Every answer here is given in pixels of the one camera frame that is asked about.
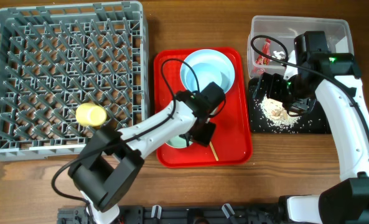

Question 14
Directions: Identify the small light blue bowl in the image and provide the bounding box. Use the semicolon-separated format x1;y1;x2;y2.
180;62;235;93

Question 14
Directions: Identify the red plastic tray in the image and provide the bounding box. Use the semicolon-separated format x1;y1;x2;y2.
153;47;252;168

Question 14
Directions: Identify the red snack wrapper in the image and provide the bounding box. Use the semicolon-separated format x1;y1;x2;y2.
251;39;271;76

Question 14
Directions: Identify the light green bowl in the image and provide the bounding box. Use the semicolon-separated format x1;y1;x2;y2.
166;136;191;149

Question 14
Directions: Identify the large light blue plate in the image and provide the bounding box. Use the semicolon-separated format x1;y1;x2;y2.
180;49;235;75

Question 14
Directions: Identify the clear plastic bin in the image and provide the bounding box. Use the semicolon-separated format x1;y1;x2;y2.
247;16;354;79

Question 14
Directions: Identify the wooden chopstick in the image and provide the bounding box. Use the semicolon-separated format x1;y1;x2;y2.
209;141;219;161

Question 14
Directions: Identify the pile of rice scraps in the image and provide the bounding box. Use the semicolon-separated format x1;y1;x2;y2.
260;96;300;128

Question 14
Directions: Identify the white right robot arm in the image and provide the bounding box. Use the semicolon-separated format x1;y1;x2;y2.
253;31;369;223

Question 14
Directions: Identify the black rectangular tray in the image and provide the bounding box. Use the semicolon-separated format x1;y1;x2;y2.
247;79;331;134

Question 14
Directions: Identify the white napkin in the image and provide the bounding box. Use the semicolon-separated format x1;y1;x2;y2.
272;50;287;62

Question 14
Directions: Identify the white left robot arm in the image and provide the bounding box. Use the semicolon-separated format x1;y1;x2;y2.
68;82;225;223

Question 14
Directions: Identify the grey plastic dishwasher rack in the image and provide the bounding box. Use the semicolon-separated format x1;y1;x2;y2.
0;1;150;161

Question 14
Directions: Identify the yellow plastic cup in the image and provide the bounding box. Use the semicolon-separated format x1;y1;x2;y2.
75;103;107;126

